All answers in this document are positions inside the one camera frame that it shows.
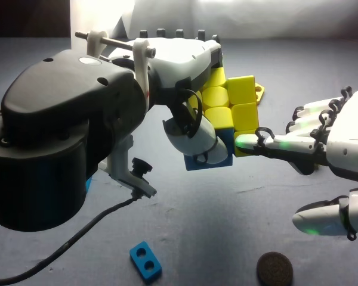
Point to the blue two-hole block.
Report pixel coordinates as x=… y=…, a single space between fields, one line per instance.
x=146 y=258

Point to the blue pentagon block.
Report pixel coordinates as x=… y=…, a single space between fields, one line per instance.
x=89 y=184

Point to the yellow pentagon block with holes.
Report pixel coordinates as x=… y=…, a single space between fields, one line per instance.
x=262 y=92

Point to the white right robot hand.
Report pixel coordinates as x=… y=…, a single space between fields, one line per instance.
x=346 y=134

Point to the white backdrop sheet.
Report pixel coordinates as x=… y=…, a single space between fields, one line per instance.
x=226 y=18

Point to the grey table cloth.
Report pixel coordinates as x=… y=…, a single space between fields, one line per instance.
x=226 y=223

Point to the yellow and blue puzzle cube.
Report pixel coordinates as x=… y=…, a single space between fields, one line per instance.
x=241 y=95

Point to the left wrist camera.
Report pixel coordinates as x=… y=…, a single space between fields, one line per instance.
x=141 y=168

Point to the brown round cookie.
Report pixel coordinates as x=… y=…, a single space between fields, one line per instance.
x=274 y=269

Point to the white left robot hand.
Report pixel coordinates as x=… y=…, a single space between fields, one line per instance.
x=179 y=56

